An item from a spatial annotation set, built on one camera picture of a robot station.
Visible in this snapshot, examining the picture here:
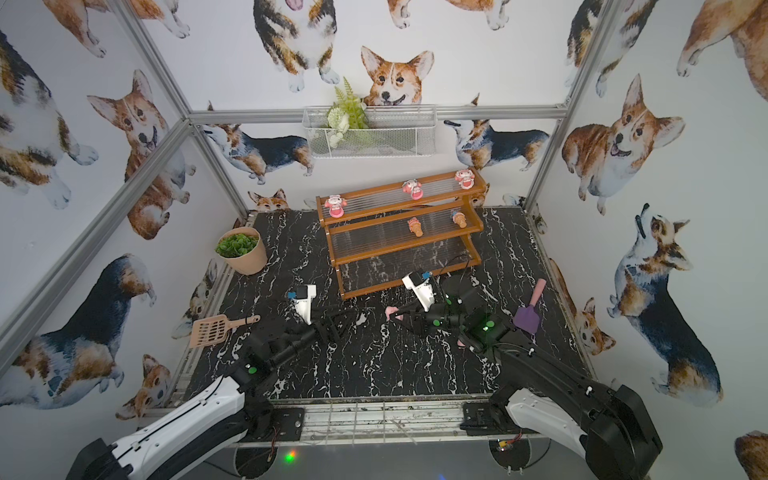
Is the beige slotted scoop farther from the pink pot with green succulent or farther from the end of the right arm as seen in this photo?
the end of the right arm

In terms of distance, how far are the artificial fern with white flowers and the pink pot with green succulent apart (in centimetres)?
42

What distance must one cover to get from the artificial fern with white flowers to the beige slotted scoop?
612 mm

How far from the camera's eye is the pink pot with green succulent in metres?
0.94

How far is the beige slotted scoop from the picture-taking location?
2.95 ft

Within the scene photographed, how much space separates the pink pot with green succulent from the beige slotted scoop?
164 mm

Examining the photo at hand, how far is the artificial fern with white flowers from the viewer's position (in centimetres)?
81

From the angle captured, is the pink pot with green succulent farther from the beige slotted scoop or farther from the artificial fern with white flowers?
the artificial fern with white flowers
